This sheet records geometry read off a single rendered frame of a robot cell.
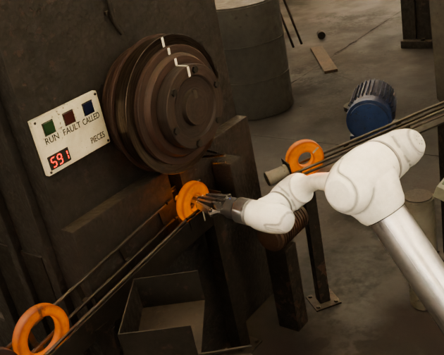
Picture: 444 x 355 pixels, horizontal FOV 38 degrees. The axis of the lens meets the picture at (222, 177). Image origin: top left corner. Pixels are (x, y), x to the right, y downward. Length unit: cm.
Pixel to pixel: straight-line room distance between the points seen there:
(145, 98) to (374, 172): 80
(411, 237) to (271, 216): 60
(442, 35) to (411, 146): 304
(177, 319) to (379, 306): 115
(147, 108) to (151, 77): 10
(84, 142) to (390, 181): 98
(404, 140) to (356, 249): 163
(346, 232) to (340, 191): 186
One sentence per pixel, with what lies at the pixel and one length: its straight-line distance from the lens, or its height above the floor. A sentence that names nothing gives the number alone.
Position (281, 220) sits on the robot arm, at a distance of 208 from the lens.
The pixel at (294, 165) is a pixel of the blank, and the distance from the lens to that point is 258.
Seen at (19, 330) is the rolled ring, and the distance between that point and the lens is 195.
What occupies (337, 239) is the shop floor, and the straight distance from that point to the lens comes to 336.
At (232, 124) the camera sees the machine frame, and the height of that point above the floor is 87.
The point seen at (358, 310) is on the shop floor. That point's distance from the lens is 289.
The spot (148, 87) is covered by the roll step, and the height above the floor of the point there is 123.
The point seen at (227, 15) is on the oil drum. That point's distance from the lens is 485.
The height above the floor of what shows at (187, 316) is 60.
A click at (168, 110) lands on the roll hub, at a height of 115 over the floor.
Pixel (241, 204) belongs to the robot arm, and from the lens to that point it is 217.
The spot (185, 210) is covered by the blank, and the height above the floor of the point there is 74.
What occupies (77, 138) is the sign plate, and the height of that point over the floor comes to 113.
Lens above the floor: 179
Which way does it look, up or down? 25 degrees down
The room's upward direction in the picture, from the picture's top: 12 degrees counter-clockwise
